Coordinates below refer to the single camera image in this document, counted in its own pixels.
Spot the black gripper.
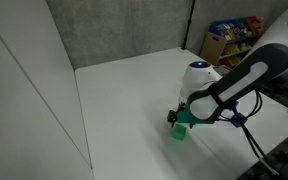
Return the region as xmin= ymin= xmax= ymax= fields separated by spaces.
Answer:
xmin=167 ymin=102 xmax=196 ymax=130

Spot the green cube block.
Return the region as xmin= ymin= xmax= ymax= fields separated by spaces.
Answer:
xmin=171 ymin=123 xmax=188 ymax=142

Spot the toy shelf with colourful bins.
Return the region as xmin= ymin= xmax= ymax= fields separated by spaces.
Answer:
xmin=199 ymin=15 xmax=267 ymax=70

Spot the black stand pole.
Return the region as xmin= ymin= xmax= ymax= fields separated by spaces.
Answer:
xmin=181 ymin=0 xmax=197 ymax=51

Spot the blue cable clip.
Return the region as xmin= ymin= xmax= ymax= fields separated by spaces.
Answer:
xmin=230 ymin=112 xmax=249 ymax=129

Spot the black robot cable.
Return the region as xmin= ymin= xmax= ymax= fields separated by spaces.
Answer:
xmin=213 ymin=89 xmax=280 ymax=176

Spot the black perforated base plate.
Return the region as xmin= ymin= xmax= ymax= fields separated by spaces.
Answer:
xmin=238 ymin=130 xmax=288 ymax=180

